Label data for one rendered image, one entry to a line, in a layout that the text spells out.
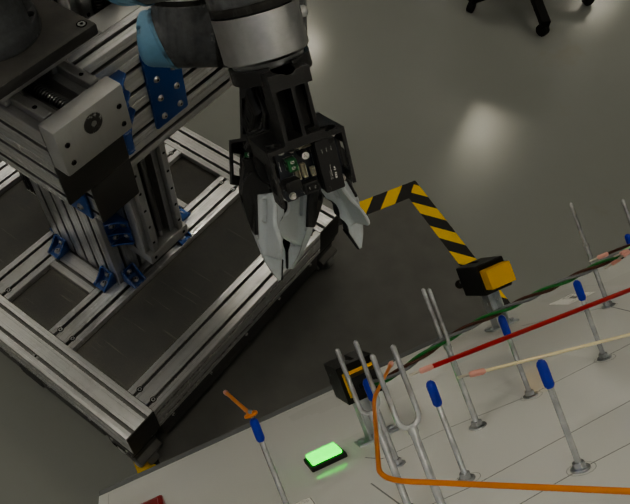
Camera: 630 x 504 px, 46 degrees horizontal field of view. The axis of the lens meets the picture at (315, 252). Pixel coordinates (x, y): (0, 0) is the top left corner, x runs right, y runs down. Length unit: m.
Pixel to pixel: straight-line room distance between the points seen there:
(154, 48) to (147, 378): 1.04
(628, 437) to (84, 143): 0.85
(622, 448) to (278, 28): 0.41
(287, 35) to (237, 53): 0.04
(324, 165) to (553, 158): 2.10
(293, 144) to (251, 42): 0.09
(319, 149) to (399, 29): 2.52
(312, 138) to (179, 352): 1.31
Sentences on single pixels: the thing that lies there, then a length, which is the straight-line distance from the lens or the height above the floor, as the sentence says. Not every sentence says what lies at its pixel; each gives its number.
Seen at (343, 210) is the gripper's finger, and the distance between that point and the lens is 0.72.
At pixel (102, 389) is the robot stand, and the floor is 0.23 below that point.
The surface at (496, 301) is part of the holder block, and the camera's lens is 1.10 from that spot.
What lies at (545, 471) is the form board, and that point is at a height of 1.31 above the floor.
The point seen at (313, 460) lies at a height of 1.12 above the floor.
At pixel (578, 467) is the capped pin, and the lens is 0.59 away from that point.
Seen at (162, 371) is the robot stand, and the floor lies 0.23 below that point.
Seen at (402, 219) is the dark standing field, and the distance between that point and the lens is 2.40.
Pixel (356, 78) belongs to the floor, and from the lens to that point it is 2.88.
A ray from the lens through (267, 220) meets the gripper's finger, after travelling 0.69.
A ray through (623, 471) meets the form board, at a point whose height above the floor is 1.35.
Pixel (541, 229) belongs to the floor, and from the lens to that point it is 2.47.
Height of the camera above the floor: 1.85
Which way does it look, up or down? 53 degrees down
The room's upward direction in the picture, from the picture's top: straight up
